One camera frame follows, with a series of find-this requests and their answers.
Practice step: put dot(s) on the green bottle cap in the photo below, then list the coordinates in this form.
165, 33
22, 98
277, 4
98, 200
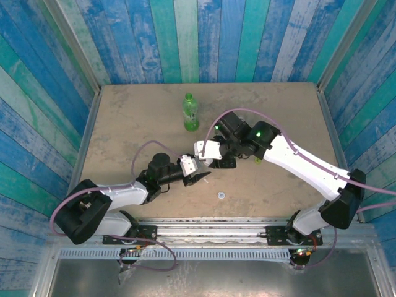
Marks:
257, 160

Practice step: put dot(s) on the printed white bottle cap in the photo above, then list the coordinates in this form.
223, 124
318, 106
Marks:
221, 195

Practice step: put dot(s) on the green plastic bottle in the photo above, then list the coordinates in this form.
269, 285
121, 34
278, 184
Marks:
191, 119

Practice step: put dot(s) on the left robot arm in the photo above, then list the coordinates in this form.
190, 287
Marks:
123, 193

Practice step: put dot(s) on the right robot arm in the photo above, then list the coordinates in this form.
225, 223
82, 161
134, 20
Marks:
309, 167

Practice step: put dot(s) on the small LED circuit board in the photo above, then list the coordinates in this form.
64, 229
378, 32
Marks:
301, 252
136, 248

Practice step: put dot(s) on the grey metal sheet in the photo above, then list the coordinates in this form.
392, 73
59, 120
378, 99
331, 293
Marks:
216, 278

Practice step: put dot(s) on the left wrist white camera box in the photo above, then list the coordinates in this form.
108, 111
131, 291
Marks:
189, 165

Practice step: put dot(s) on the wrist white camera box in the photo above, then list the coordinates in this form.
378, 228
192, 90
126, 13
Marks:
210, 150
189, 165

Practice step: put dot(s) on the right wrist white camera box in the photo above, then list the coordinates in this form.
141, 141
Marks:
210, 150

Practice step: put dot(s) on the aluminium mounting rail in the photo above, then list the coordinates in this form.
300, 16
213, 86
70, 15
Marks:
210, 232

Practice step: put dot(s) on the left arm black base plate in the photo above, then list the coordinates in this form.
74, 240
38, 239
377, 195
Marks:
148, 235

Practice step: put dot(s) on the aluminium table side rail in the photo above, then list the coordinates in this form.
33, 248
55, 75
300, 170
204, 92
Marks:
326, 105
86, 123

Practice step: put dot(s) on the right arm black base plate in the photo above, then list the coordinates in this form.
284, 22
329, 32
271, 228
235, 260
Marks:
275, 235

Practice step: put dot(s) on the aluminium corner post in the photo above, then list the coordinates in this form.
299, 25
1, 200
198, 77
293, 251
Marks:
76, 46
342, 46

